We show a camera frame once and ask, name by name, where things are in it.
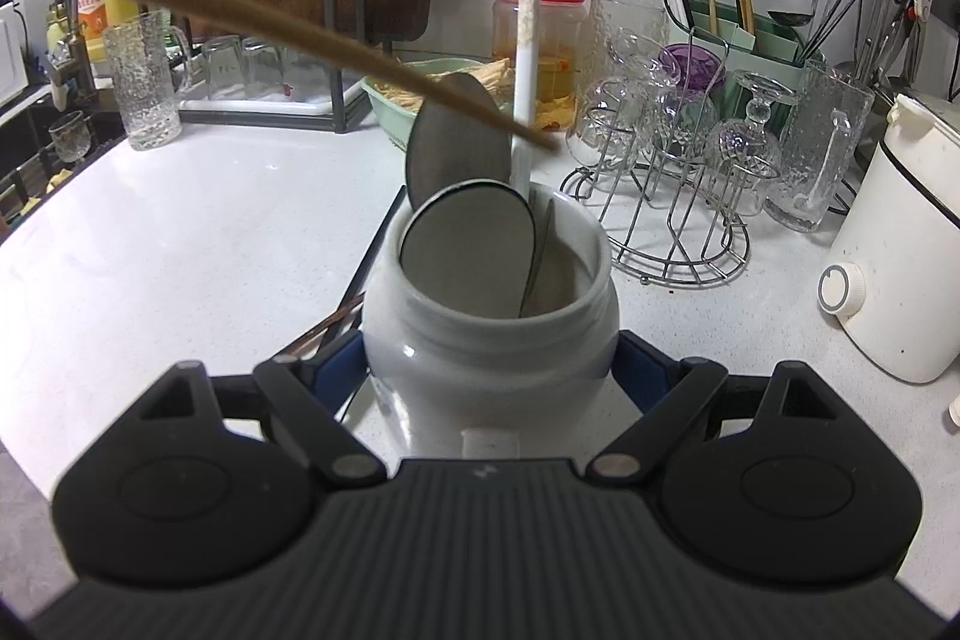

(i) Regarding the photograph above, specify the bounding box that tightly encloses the white Starbucks ceramic jar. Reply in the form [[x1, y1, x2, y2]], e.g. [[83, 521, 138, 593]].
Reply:
[[361, 184, 620, 458]]

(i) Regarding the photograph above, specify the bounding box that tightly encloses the white ceramic spoon black rim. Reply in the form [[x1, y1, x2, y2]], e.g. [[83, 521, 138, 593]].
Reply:
[[398, 179, 535, 320]]

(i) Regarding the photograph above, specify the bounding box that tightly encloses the brown wooden chopstick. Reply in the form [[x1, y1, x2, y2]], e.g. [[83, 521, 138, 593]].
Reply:
[[137, 0, 558, 152]]

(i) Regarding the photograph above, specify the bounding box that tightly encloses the white speckled chopstick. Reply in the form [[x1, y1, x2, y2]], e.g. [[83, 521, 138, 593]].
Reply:
[[509, 0, 544, 203]]

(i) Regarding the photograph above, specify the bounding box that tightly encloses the steel two-prong fork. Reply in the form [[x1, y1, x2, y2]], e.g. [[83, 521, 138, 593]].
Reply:
[[519, 198, 555, 317]]

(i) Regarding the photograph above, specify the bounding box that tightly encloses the black thin chopstick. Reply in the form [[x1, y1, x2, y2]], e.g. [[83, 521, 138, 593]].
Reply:
[[280, 294, 364, 357]]

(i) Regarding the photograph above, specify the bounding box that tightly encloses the small stemmed glass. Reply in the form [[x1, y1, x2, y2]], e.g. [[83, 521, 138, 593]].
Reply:
[[706, 70, 797, 220]]

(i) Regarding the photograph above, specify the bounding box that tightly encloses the white electric cooker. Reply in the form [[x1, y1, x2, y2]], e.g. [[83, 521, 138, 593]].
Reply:
[[817, 94, 960, 385]]

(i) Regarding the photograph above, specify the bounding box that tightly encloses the white drip tray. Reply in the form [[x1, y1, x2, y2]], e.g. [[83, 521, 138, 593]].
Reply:
[[178, 83, 334, 117]]

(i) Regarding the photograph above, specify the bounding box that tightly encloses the green plastic basket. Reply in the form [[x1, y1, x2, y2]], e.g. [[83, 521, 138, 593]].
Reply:
[[361, 57, 514, 149]]

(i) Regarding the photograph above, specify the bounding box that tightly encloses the upside-down drinking glass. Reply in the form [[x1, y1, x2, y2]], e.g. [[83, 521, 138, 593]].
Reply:
[[280, 46, 329, 103], [241, 37, 286, 101], [202, 34, 245, 101]]

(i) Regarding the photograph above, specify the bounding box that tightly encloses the textured glass mug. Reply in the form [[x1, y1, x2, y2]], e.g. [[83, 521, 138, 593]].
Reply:
[[763, 60, 874, 232]]

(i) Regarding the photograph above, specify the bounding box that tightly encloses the tall textured glass cup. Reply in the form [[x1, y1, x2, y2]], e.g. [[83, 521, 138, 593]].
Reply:
[[578, 0, 679, 99]]

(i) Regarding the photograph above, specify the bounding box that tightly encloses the green utensil holder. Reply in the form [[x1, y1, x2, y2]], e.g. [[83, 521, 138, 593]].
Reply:
[[665, 0, 804, 117]]

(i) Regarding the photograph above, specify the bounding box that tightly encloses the bundle of dried noodles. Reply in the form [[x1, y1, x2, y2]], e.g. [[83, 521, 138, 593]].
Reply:
[[368, 58, 514, 113]]

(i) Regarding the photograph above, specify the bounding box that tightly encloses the red lid plastic jar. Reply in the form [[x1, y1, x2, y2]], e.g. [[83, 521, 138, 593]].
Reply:
[[491, 0, 587, 131]]

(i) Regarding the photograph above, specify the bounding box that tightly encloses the chrome wire cup rack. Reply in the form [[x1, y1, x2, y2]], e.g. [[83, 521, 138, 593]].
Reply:
[[558, 27, 752, 291]]

